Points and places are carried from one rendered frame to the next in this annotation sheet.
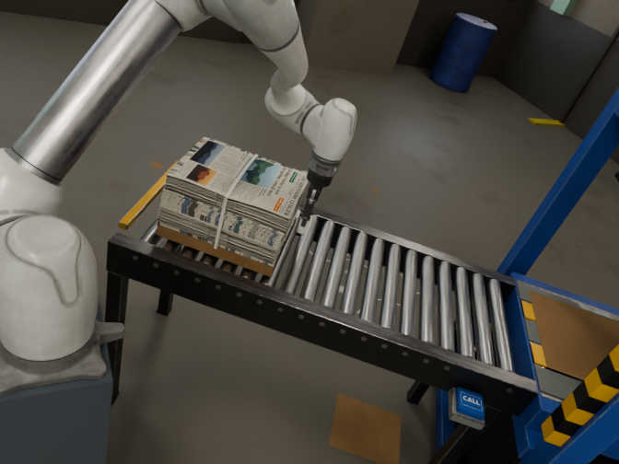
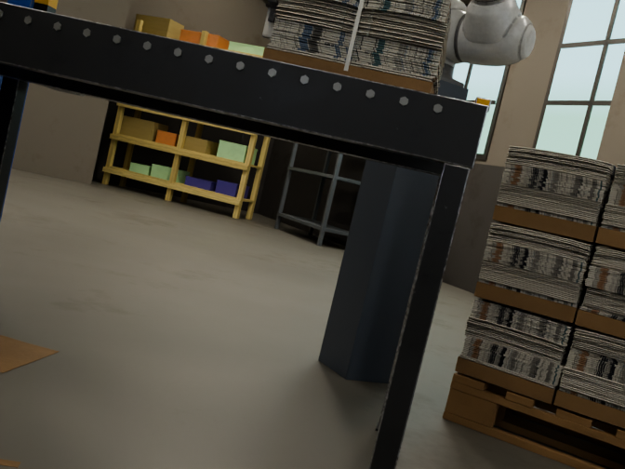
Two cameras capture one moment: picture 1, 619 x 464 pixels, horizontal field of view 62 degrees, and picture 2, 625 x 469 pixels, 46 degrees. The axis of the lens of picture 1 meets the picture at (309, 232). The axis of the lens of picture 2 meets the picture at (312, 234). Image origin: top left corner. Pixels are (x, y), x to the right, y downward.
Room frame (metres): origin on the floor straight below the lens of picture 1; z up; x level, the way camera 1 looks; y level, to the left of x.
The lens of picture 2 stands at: (3.06, 0.48, 0.58)
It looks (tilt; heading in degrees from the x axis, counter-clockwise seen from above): 4 degrees down; 188
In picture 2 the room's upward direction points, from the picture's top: 13 degrees clockwise
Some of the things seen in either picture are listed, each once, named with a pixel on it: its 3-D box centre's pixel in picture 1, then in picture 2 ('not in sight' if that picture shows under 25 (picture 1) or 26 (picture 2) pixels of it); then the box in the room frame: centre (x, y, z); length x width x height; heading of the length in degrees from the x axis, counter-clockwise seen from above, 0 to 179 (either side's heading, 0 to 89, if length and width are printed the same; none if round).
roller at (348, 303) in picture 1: (354, 273); not in sight; (1.37, -0.19, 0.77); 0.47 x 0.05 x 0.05; 0
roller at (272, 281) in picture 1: (282, 248); not in sight; (1.37, 0.07, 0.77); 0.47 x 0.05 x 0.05; 0
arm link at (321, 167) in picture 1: (324, 161); not in sight; (1.32, 0.03, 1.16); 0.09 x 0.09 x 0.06
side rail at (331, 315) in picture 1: (319, 325); (219, 102); (1.11, -0.12, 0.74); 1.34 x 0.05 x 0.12; 90
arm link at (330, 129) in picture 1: (332, 125); not in sight; (1.33, 0.04, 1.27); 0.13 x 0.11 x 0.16; 62
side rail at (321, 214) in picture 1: (342, 234); (150, 66); (1.62, -0.12, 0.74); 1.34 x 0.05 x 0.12; 90
